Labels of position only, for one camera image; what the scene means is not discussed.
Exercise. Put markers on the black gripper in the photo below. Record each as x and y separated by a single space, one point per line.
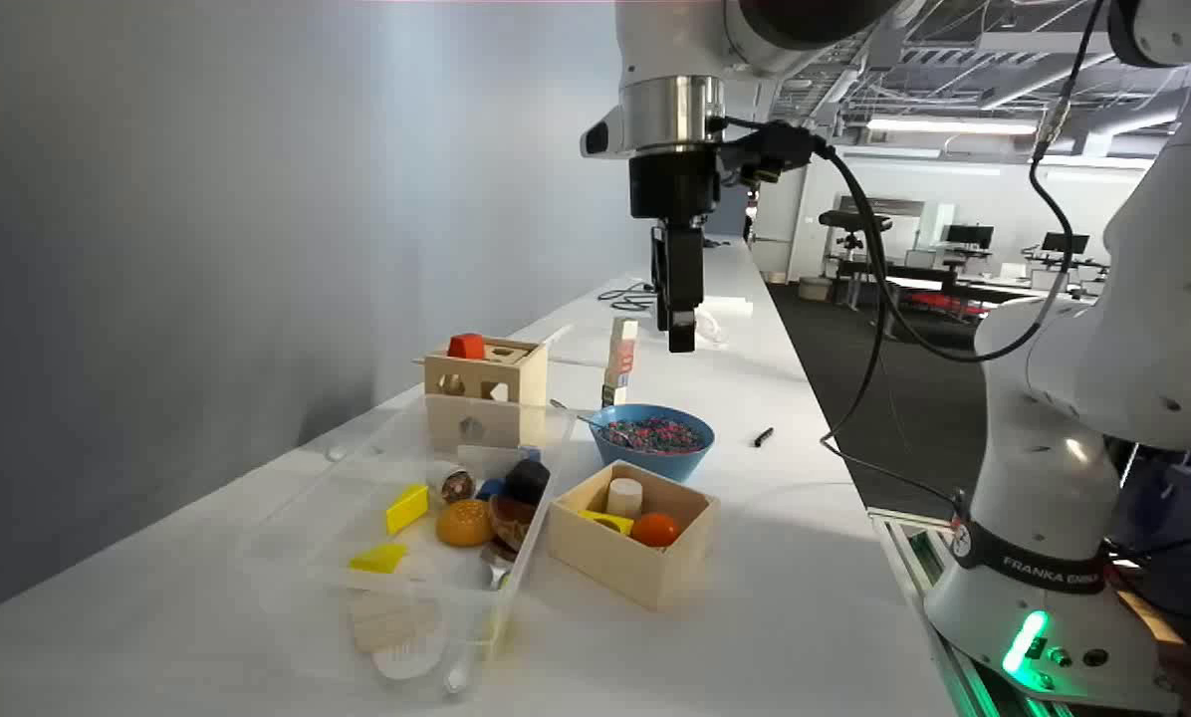
677 186

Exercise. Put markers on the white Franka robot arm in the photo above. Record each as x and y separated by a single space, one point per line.
1127 358

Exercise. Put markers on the blue bowl with beads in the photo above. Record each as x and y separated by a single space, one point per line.
657 439

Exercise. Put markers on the printed paper sheet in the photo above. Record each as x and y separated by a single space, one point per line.
628 296

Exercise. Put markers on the clear plastic bag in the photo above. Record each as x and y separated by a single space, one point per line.
723 324

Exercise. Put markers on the white and orange bottle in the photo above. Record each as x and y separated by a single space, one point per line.
625 348

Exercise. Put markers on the grey monitor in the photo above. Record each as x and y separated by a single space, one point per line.
736 212

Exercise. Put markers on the black marker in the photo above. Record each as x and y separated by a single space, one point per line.
764 437

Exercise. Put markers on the black office stool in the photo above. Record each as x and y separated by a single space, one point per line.
853 220

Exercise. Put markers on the wooden shape sorter box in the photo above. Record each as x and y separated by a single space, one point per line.
508 378

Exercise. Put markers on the red wooden block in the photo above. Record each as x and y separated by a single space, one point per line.
468 348

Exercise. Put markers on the white wooden cylinder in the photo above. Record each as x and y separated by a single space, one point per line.
625 496

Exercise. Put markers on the black toy piece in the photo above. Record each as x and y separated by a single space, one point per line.
528 478

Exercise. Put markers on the yellow flat wooden piece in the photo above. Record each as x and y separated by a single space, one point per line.
609 518

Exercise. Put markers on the orange ball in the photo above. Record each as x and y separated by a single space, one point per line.
657 526

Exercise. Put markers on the blue toy piece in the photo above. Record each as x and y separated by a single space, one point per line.
492 487

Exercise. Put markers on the open wooden box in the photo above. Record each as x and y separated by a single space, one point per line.
621 557

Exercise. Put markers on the dark brown toy piece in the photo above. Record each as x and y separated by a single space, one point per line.
513 523

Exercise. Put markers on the small black background monitor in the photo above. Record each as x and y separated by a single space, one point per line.
971 237
1066 244

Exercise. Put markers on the ceiling light strip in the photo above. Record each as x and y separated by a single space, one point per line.
953 126

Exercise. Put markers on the orange round disc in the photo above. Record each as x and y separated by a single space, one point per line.
463 523

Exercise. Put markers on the yellow rectangular block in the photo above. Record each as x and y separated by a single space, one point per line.
408 507

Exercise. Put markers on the transparent plastic bin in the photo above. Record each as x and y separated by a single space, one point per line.
355 491

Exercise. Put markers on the yellow wedge block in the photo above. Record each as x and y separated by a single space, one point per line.
382 557

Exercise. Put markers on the white round disc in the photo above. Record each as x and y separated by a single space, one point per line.
414 658

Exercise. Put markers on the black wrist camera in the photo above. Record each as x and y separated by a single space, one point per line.
768 150

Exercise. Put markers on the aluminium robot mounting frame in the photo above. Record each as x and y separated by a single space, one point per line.
916 557

